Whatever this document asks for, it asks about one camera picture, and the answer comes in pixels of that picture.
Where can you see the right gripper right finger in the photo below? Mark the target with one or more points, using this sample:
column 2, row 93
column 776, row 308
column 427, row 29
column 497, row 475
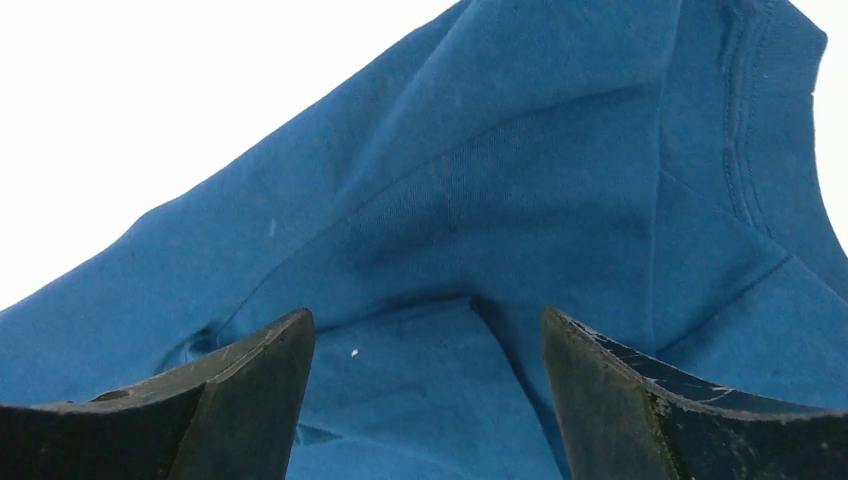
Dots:
column 623, row 414

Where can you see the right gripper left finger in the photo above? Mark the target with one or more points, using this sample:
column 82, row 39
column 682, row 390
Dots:
column 230, row 414

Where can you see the blue t-shirt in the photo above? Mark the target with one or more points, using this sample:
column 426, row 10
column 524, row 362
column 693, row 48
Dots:
column 647, row 167

